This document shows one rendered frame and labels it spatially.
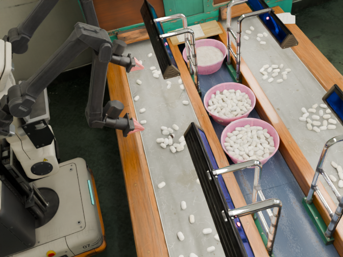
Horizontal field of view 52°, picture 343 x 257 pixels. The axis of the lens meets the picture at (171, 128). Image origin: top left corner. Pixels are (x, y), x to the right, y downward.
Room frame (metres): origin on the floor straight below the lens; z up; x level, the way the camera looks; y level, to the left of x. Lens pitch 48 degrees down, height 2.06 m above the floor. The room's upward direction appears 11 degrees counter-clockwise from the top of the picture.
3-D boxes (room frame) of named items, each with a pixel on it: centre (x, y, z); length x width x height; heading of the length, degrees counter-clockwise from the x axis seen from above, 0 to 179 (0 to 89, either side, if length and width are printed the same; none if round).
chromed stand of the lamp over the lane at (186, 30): (1.52, -0.10, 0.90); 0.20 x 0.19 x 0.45; 5
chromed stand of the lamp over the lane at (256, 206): (0.55, -0.19, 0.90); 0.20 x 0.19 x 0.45; 5
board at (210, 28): (1.93, -0.27, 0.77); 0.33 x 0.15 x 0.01; 95
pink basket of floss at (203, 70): (1.71, -0.29, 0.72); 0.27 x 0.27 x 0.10
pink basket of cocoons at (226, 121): (1.27, -0.32, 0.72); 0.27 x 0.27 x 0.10
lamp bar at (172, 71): (1.52, -0.02, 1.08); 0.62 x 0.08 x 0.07; 5
